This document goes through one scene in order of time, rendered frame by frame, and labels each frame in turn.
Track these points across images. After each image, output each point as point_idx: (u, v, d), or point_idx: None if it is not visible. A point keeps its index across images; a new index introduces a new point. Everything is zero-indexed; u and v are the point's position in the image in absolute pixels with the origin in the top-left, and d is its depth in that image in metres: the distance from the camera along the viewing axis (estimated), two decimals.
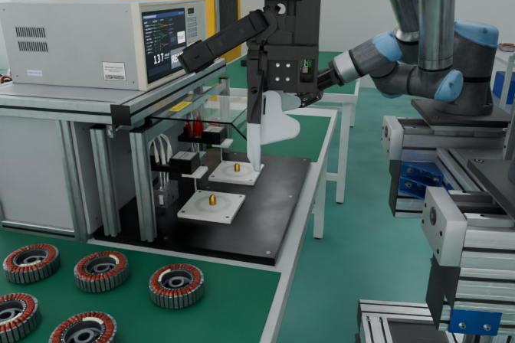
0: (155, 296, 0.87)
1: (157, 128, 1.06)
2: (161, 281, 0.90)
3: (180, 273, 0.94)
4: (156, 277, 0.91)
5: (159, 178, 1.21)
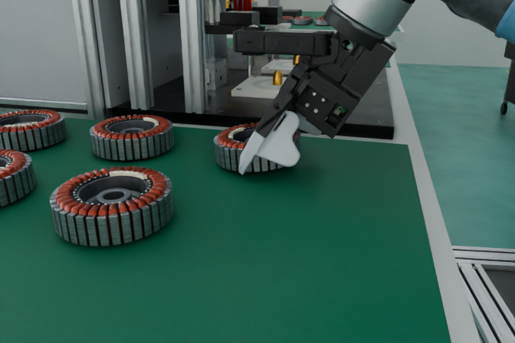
0: (228, 155, 0.52)
1: None
2: (232, 138, 0.56)
3: None
4: (224, 134, 0.56)
5: None
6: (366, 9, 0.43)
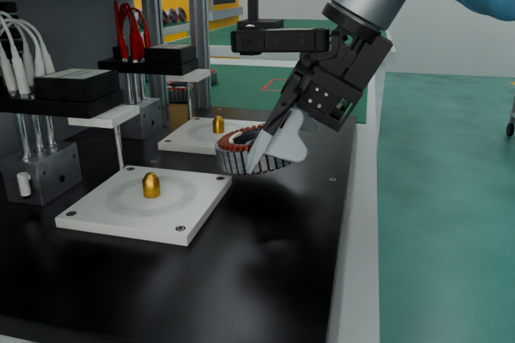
0: (234, 159, 0.52)
1: None
2: (233, 143, 0.56)
3: (257, 137, 0.59)
4: (224, 140, 0.56)
5: (18, 131, 0.49)
6: (368, 4, 0.44)
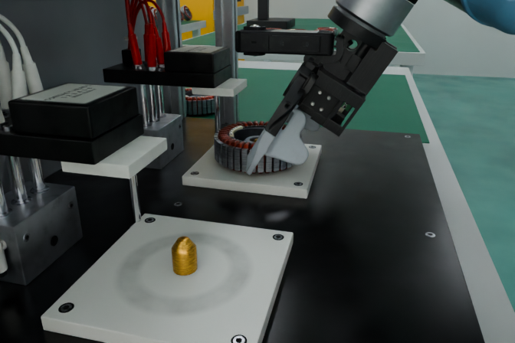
0: (231, 155, 0.52)
1: None
2: (233, 137, 0.55)
3: (257, 133, 0.59)
4: (225, 132, 0.55)
5: None
6: (375, 10, 0.44)
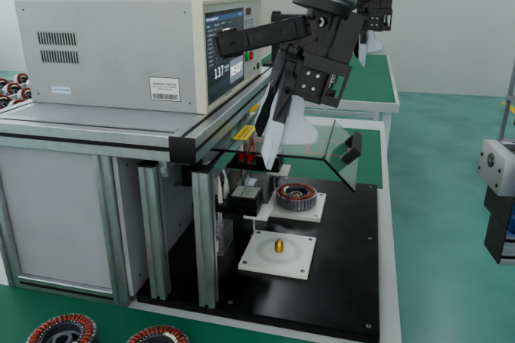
0: (286, 202, 1.16)
1: (221, 162, 0.82)
2: (285, 193, 1.19)
3: (295, 189, 1.23)
4: (281, 190, 1.19)
5: None
6: None
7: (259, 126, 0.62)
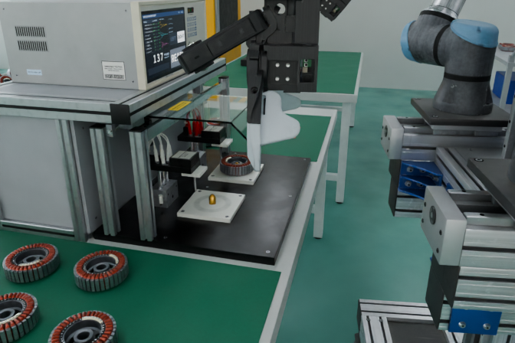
0: (226, 168, 1.39)
1: (157, 127, 1.06)
2: (227, 161, 1.42)
3: (237, 159, 1.46)
4: (224, 160, 1.43)
5: (159, 177, 1.20)
6: None
7: None
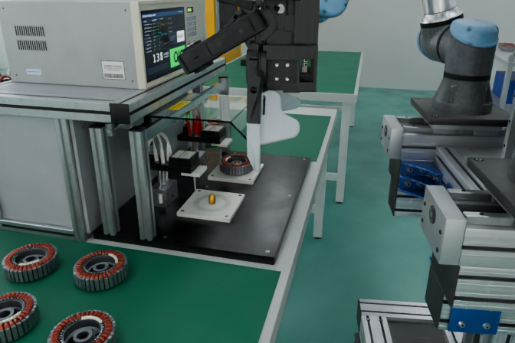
0: (226, 168, 1.39)
1: (156, 126, 1.06)
2: (227, 161, 1.42)
3: (237, 159, 1.46)
4: (224, 159, 1.43)
5: (158, 177, 1.20)
6: None
7: None
